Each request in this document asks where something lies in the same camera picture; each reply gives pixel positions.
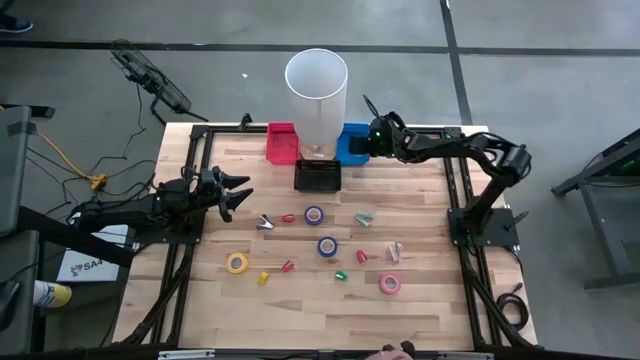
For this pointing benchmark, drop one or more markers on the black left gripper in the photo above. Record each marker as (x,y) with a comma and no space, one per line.
(209,190)

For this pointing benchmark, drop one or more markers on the black plastic basket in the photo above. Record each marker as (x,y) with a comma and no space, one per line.
(317,177)

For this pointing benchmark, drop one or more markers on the person's hand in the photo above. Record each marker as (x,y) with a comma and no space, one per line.
(395,354)

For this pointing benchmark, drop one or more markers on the teal staple remover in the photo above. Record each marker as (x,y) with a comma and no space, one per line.
(364,220)

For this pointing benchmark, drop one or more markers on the blue tape roll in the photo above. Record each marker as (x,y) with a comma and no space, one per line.
(320,247)

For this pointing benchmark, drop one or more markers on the white printed box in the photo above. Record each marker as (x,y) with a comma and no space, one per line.
(90,265)

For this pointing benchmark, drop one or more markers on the white cylindrical tube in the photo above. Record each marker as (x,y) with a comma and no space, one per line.
(317,110)

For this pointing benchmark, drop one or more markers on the purple tape roll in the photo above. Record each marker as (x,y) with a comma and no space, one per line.
(306,216)

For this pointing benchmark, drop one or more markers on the pink staple remover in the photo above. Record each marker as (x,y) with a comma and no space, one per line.
(395,253)

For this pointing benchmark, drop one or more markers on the yellow tape roll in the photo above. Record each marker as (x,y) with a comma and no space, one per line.
(228,263)

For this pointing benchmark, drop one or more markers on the grey metal side table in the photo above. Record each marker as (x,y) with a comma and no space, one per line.
(605,230)
(15,170)

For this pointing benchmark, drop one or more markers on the black metal table frame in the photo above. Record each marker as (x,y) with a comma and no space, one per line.
(225,129)

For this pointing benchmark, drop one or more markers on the yellow white spray can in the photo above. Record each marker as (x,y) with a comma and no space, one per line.
(52,295)

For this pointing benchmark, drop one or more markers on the green mini stapler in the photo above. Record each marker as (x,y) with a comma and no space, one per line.
(341,276)

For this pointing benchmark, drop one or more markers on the black table clamp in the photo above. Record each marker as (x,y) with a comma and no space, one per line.
(245,121)

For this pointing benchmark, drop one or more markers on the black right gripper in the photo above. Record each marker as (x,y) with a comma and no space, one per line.
(382,137)

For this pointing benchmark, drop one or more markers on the blue plastic basket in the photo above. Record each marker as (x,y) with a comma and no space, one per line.
(345,152)

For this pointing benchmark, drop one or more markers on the pink tape roll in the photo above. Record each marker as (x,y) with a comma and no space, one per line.
(381,284)

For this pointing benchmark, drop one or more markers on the red plastic basket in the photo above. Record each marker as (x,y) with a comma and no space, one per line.
(281,145)

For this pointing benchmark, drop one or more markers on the silver metal bracket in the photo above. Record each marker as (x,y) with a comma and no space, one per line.
(185,354)
(465,356)

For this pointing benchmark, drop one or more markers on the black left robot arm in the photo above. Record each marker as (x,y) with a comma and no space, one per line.
(125,212)

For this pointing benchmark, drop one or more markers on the yellow mini stapler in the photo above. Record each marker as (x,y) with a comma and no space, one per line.
(263,279)

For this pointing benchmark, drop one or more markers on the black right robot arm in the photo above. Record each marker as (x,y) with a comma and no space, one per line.
(450,147)

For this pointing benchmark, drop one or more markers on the person's blue shoe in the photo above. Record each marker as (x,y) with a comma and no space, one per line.
(17,25)

